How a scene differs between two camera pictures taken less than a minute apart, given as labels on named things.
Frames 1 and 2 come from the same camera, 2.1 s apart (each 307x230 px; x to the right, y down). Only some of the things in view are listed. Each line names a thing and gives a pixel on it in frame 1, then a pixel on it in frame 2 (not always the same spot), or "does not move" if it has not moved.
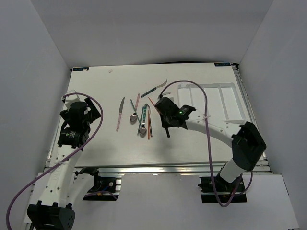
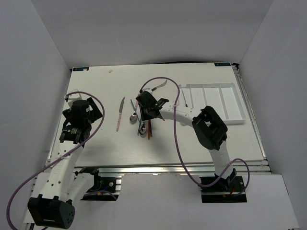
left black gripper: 93,114 does not move
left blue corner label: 77,69 does not move
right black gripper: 165,124 → 144,117
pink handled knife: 120,112 does not move
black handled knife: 167,132 → 186,104
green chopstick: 140,121 does not move
